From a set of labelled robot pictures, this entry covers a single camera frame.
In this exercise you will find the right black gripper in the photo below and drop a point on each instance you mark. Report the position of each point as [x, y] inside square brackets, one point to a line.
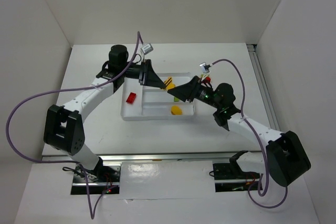
[194, 89]

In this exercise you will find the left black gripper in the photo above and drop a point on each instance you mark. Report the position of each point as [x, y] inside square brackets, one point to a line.
[143, 72]

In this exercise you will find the yellow lego piece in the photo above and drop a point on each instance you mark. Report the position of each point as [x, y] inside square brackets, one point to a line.
[169, 84]

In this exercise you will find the yellow rounded printed lego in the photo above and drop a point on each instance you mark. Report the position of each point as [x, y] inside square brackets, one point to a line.
[176, 110]

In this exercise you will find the red lego brick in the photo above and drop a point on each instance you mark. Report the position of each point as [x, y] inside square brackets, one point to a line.
[131, 98]

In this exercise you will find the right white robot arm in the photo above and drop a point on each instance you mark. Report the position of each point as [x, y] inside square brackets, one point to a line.
[285, 159]

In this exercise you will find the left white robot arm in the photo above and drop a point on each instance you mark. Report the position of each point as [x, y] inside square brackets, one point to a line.
[64, 124]

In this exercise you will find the red and green lego stack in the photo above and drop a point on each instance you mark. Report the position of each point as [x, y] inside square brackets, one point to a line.
[206, 81]

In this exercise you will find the white divided tray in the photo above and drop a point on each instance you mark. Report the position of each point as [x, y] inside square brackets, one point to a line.
[151, 104]

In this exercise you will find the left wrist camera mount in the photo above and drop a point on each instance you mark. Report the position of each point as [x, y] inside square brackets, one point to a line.
[146, 49]

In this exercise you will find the aluminium rail right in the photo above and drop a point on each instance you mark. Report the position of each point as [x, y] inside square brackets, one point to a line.
[263, 86]

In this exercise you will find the aluminium rail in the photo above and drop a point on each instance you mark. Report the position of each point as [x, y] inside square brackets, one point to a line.
[263, 86]
[167, 157]

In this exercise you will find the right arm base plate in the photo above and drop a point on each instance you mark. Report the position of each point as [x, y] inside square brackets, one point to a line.
[229, 179]

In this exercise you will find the aluminium rail front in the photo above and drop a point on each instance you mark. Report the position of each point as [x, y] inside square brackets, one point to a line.
[167, 157]

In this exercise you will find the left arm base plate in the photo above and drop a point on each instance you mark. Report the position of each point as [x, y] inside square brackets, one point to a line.
[96, 184]

